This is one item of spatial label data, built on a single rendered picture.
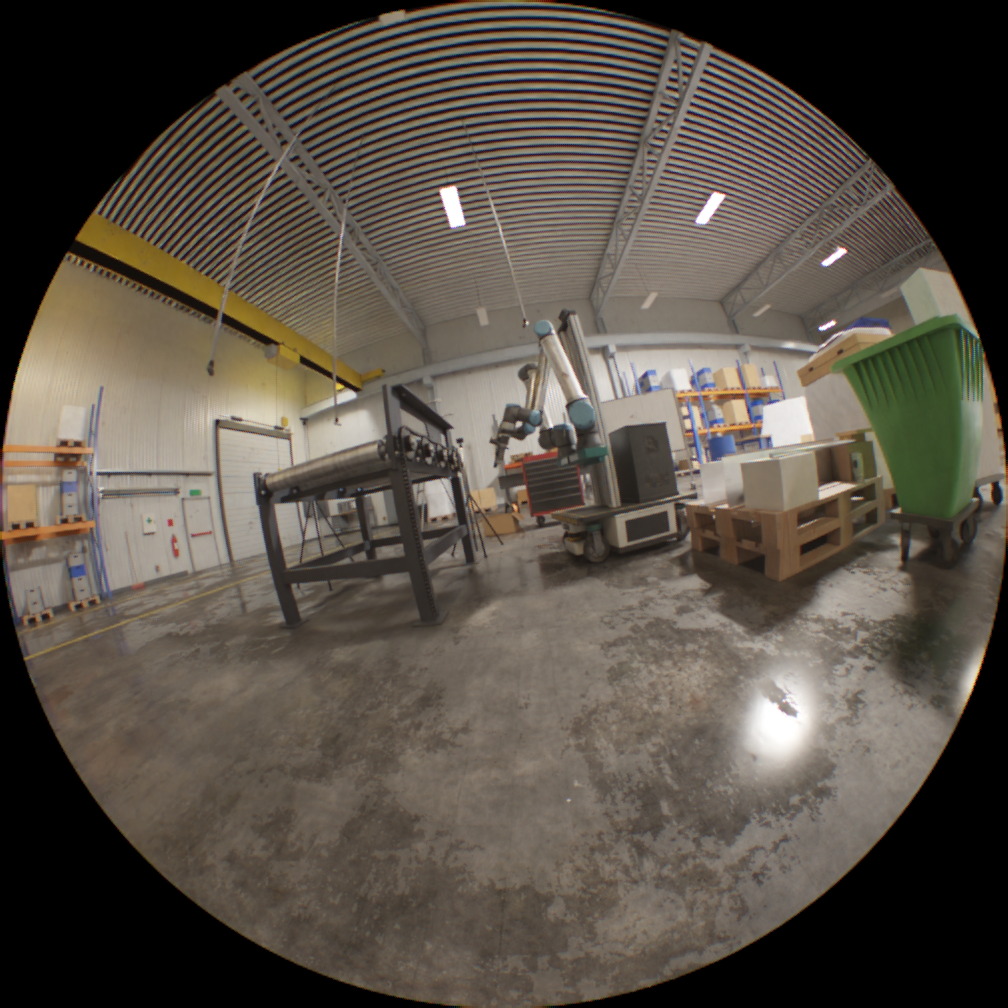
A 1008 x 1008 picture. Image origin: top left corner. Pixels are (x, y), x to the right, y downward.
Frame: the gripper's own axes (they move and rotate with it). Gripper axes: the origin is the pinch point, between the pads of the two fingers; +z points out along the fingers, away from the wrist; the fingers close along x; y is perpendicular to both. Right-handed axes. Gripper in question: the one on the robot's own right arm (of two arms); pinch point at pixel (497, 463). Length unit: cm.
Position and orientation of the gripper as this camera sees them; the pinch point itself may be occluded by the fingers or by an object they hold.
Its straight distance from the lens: 225.6
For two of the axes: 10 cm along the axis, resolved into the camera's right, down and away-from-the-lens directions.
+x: -2.3, 1.2, 9.7
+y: 9.5, 2.3, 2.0
